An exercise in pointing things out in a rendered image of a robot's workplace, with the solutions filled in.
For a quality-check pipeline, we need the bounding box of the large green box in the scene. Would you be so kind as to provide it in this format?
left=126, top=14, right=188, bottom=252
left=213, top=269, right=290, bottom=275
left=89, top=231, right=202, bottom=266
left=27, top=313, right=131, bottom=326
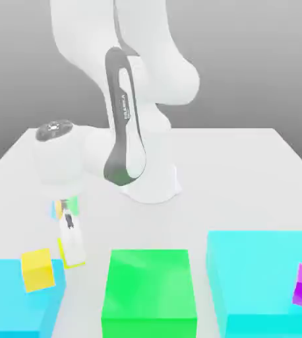
left=101, top=249, right=198, bottom=338

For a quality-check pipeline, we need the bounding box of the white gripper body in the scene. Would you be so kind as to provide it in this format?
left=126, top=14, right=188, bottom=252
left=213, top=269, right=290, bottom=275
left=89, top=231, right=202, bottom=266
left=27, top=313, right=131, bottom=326
left=59, top=218, right=86, bottom=266

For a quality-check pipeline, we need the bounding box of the large cyan box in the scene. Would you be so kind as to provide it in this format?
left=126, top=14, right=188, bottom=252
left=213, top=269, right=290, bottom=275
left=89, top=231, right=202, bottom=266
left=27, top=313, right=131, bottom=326
left=206, top=230, right=302, bottom=338

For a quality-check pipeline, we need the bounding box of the large sky blue box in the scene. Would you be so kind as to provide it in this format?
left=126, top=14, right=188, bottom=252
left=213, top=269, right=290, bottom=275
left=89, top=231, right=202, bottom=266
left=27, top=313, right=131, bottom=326
left=0, top=258, right=67, bottom=338

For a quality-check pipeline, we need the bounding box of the small yellow cube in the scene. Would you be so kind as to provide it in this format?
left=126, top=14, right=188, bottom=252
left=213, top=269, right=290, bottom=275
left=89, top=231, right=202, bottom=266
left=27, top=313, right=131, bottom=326
left=57, top=237, right=86, bottom=271
left=20, top=248, right=56, bottom=293

